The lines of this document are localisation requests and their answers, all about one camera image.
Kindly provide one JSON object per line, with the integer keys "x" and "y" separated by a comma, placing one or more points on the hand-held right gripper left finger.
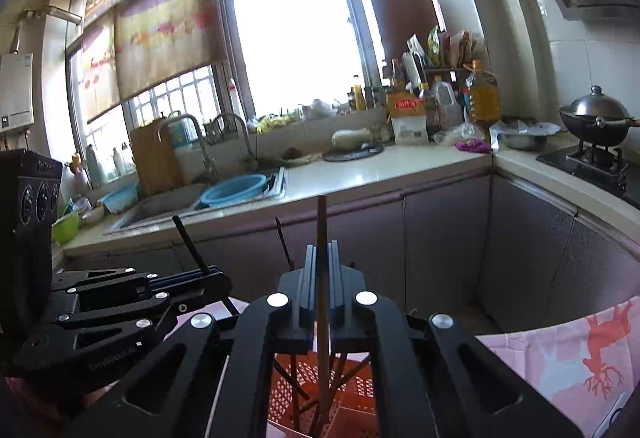
{"x": 307, "y": 298}

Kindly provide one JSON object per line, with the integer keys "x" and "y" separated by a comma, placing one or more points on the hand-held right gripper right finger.
{"x": 337, "y": 298}

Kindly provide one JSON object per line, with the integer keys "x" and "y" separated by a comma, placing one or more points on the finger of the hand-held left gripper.
{"x": 185, "y": 285}
{"x": 100, "y": 348}

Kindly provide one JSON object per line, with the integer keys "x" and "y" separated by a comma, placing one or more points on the black chopstick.
{"x": 283, "y": 243}
{"x": 191, "y": 245}

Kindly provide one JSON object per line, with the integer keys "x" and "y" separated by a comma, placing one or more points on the brown wooden chopstick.
{"x": 323, "y": 228}

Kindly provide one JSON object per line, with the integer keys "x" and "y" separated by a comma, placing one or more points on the orange plastic utensil basket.
{"x": 357, "y": 393}

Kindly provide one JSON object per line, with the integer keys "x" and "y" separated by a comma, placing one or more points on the green plastic bowl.
{"x": 65, "y": 228}

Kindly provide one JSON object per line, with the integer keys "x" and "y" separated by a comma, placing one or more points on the steel kitchen sink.
{"x": 155, "y": 208}

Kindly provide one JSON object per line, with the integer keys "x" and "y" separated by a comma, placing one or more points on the bundle of brown chopsticks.
{"x": 300, "y": 393}

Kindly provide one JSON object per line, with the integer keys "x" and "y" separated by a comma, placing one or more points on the teal plastic colander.
{"x": 120, "y": 198}

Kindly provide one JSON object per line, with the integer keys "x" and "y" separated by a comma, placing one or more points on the blue plastic basin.
{"x": 235, "y": 190}

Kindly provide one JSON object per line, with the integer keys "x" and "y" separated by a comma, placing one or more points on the grey kitchen cabinets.
{"x": 440, "y": 243}

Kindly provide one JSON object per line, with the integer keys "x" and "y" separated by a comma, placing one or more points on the wooden cutting board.
{"x": 155, "y": 158}

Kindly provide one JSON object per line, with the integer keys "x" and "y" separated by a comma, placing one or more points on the black round trivet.
{"x": 352, "y": 154}

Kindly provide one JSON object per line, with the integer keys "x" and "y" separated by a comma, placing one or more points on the tall metal faucet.
{"x": 197, "y": 138}

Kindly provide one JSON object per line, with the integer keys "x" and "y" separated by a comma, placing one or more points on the white radish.
{"x": 350, "y": 138}

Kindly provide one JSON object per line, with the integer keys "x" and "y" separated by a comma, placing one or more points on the white water heater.
{"x": 15, "y": 88}

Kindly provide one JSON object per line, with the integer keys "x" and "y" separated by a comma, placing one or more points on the curved metal faucet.
{"x": 240, "y": 128}

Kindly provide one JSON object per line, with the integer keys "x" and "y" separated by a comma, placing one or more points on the white plastic bag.
{"x": 320, "y": 109}

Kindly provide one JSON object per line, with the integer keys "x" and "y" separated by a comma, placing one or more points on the printed roller blind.
{"x": 170, "y": 33}
{"x": 97, "y": 68}

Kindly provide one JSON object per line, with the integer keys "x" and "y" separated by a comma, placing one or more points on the yellow red label bag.
{"x": 407, "y": 118}

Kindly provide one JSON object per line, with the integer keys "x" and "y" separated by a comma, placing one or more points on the purple plastic bag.
{"x": 472, "y": 146}

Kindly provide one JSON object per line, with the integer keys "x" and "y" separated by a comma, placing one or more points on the small yellow bottle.
{"x": 358, "y": 95}

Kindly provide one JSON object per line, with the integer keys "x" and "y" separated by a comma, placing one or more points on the pink printed tablecloth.
{"x": 550, "y": 368}

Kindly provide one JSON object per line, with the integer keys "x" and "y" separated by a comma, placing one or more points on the white plastic jug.
{"x": 445, "y": 100}

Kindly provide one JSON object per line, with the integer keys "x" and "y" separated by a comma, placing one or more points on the dark sauce bottle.
{"x": 397, "y": 75}

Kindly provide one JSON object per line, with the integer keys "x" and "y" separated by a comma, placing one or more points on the steel mixing bowl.
{"x": 525, "y": 138}

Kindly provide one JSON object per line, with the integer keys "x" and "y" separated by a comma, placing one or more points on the large cooking oil bottle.
{"x": 482, "y": 93}

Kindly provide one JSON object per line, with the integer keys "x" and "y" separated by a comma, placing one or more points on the group of seasoning packets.
{"x": 445, "y": 45}

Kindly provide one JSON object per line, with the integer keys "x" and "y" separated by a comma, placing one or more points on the kitchen window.
{"x": 357, "y": 18}

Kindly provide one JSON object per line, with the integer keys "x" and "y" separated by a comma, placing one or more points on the brown cardboard sheet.
{"x": 400, "y": 23}

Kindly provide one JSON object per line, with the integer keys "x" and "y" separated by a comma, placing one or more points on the black gas stove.
{"x": 590, "y": 163}

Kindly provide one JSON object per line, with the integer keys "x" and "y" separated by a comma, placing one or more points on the wok with steel lid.
{"x": 595, "y": 115}

